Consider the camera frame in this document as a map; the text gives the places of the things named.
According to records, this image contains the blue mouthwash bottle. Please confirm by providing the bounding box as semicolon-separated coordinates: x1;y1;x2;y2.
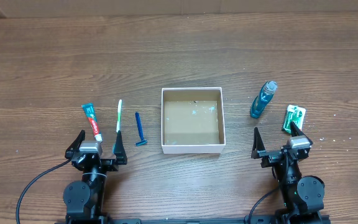
250;80;278;119

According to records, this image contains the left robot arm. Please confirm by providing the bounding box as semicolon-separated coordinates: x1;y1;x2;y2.
63;130;127;223

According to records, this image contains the white cardboard box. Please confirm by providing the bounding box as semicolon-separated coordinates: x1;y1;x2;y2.
161;87;226;154

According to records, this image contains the green white toothbrush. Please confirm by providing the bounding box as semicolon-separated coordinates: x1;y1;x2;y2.
116;99;122;133

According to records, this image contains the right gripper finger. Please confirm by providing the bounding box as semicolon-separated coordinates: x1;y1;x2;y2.
290;121;313;145
251;127;266;159

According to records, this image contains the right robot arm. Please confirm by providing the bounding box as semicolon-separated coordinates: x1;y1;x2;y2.
244;122;331;223

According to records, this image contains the blue disposable razor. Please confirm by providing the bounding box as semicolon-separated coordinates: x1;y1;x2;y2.
135;112;147;146

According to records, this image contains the red green toothpaste tube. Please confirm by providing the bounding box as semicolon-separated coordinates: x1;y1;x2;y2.
81;103;103;142

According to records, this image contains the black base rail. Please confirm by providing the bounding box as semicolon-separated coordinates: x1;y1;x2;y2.
54;213;331;224

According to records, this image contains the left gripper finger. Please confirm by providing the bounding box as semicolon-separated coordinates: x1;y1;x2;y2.
65;130;85;159
112;131;127;165

